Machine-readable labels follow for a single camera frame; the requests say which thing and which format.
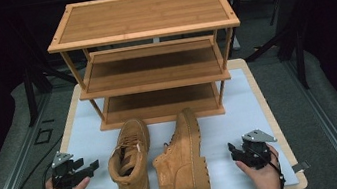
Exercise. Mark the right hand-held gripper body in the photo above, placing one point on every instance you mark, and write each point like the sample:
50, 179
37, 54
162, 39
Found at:
256, 155

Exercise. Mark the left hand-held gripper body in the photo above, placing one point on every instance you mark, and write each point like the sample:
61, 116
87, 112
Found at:
64, 177

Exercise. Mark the tan suede boot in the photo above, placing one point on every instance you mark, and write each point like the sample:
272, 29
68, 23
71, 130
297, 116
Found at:
182, 163
132, 167

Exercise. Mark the wooden three-tier shoe rack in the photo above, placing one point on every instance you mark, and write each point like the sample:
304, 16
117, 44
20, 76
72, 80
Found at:
141, 16

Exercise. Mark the person's right hand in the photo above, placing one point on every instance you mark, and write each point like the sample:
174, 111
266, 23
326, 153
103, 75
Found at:
266, 177

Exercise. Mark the metal table clip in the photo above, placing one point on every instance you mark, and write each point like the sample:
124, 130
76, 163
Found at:
301, 166

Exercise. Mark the black metal stand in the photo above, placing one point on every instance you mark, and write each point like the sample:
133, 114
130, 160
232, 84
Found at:
30, 95
302, 64

